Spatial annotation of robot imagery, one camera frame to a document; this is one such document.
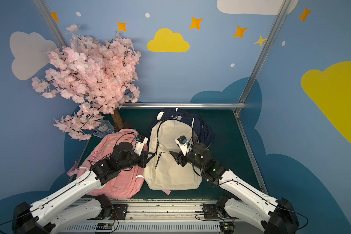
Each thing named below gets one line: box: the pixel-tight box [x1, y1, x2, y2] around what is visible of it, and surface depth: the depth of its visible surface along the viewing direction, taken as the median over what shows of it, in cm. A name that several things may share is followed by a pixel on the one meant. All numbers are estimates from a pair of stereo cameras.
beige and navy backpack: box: [143, 119, 202, 191], surface depth 79 cm
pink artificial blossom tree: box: [31, 24, 141, 140], surface depth 72 cm
